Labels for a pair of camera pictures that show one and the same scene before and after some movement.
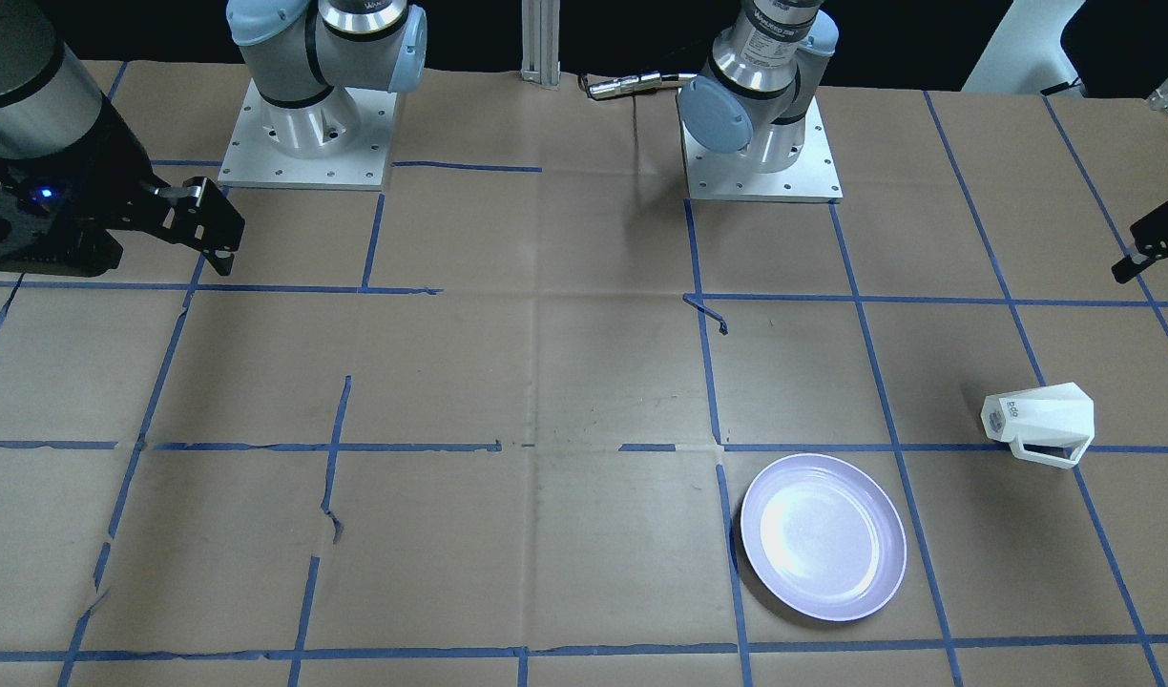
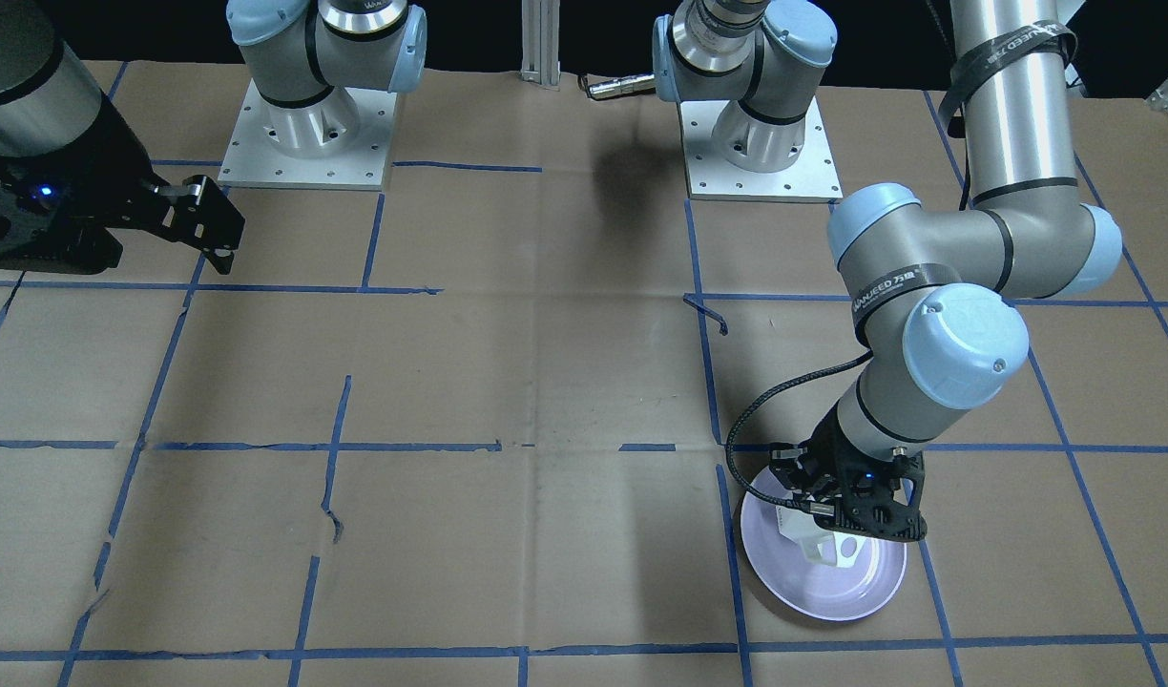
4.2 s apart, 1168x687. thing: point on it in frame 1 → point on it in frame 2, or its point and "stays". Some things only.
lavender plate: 825,533 stays
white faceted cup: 1057,415 → 831,548
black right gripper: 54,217 stays
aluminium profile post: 540,42 stays
